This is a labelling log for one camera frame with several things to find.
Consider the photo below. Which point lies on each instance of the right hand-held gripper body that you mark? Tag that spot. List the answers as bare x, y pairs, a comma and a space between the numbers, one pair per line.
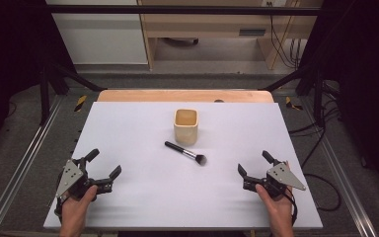
283, 176

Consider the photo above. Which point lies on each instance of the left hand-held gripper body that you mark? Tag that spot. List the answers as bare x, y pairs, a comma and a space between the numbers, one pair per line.
75, 179

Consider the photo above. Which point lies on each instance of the black makeup brush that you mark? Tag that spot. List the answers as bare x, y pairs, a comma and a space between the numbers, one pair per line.
184, 152

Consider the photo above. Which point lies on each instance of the beige square cup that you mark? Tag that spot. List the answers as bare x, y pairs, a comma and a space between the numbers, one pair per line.
186, 133

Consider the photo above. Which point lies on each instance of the person's left hand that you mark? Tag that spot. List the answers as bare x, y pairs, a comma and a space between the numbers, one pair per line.
75, 214

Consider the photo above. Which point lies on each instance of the person's right hand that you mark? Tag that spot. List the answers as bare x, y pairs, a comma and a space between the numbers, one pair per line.
279, 214

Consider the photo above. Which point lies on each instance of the black and yellow tape marker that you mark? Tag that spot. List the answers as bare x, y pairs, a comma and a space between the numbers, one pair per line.
291, 103
80, 103

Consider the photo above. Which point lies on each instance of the black metal stand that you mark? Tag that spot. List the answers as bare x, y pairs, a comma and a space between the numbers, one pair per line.
45, 95
318, 98

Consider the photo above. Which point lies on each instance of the wooden table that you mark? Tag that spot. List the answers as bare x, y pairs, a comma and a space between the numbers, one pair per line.
177, 96

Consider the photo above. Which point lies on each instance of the white cabinet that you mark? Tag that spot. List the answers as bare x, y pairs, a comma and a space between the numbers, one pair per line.
102, 39

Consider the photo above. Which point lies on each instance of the dark label on desk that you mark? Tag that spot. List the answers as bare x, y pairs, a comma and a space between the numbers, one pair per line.
252, 32

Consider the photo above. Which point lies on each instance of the black curtain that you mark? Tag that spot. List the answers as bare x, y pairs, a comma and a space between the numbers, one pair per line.
365, 65
10, 49

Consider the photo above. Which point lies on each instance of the wooden desk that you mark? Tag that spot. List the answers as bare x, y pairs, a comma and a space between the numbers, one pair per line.
210, 24

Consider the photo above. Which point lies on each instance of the aluminium floor rail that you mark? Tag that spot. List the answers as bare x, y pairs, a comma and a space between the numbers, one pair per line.
23, 158
339, 161

